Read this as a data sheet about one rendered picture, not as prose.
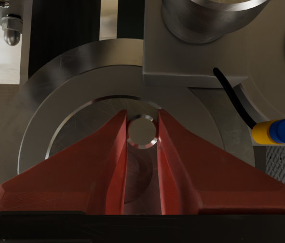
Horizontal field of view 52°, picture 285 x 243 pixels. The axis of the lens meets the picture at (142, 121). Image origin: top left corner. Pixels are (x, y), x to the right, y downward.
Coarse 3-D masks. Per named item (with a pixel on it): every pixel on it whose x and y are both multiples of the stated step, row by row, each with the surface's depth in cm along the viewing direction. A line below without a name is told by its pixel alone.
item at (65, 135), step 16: (112, 96) 15; (128, 96) 15; (80, 112) 15; (96, 112) 15; (112, 112) 15; (128, 112) 14; (144, 112) 14; (64, 128) 14; (80, 128) 14; (96, 128) 14; (64, 144) 14; (128, 144) 15; (128, 160) 14; (144, 160) 15; (128, 176) 14; (144, 176) 15; (128, 192) 15; (144, 192) 14; (128, 208) 14; (144, 208) 14; (160, 208) 14
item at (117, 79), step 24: (96, 72) 16; (120, 72) 16; (48, 96) 16; (72, 96) 16; (96, 96) 16; (144, 96) 16; (168, 96) 16; (192, 96) 16; (48, 120) 16; (192, 120) 16; (24, 144) 16; (48, 144) 16; (216, 144) 16; (24, 168) 16
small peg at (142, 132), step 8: (136, 120) 12; (144, 120) 12; (152, 120) 12; (128, 128) 12; (136, 128) 12; (144, 128) 12; (152, 128) 12; (128, 136) 12; (136, 136) 12; (144, 136) 12; (152, 136) 12; (136, 144) 12; (144, 144) 12; (152, 144) 12
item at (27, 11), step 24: (48, 0) 20; (72, 0) 27; (96, 0) 38; (24, 24) 18; (48, 24) 20; (72, 24) 27; (96, 24) 39; (24, 48) 17; (48, 48) 21; (72, 48) 27; (24, 72) 17
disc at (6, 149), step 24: (96, 48) 17; (120, 48) 17; (48, 72) 17; (72, 72) 17; (24, 96) 17; (216, 96) 17; (24, 120) 17; (216, 120) 16; (240, 120) 16; (0, 144) 16; (240, 144) 16; (0, 168) 16
